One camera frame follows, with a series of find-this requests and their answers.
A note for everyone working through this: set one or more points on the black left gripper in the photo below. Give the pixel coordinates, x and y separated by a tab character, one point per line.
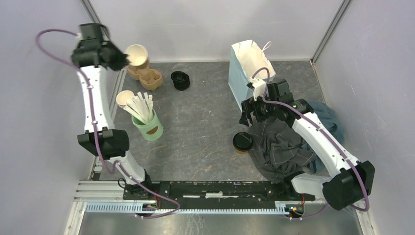
123	61

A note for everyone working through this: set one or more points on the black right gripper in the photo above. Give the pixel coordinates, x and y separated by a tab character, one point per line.
250	105

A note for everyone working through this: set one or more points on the black plastic cup lid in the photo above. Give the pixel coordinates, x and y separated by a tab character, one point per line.
242	140

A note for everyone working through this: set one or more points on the brown paper coffee cup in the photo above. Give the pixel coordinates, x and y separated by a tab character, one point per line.
241	152

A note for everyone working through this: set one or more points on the brown pulp cup carriers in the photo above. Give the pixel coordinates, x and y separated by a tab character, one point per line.
149	78

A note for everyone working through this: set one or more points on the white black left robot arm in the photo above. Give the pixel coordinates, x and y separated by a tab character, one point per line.
92	57

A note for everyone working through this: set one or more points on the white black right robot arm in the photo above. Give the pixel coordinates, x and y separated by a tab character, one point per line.
345	179

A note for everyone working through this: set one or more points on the dark grey checked cloth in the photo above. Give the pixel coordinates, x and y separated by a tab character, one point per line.
277	150

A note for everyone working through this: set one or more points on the light blue paper bag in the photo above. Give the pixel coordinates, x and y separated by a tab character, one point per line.
246	58

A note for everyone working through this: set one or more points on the white stir sticks bundle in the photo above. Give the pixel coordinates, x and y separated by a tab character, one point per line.
140	106

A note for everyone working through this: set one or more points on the stack of black lids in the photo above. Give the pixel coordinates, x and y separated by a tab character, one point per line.
181	80

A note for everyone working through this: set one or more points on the teal blue cloth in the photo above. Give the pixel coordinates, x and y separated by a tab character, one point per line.
329	120

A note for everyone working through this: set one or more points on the green cup holder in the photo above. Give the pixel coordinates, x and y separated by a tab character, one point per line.
151	131

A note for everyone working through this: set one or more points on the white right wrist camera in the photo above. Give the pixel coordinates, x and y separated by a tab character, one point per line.
258	86

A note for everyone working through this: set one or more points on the white slotted cable duct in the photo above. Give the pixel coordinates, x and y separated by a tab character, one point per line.
114	207

